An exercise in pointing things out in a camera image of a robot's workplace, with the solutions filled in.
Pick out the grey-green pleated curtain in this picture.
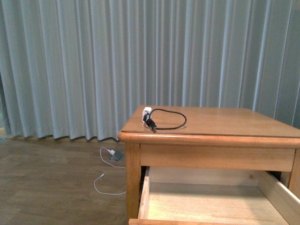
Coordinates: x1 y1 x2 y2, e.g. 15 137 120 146
0 0 300 139

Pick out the white floor charger with cable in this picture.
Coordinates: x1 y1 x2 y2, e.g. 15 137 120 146
93 147 127 195

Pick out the wooden drawer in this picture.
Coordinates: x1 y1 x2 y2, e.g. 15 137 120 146
129 166 300 225

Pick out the white charger with black cable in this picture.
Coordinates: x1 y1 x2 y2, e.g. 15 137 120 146
142 106 187 133

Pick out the open metal floor socket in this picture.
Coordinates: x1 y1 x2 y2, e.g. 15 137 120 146
109 151 124 162

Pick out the wooden nightstand cabinet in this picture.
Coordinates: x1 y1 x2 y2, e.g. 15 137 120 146
118 106 300 223

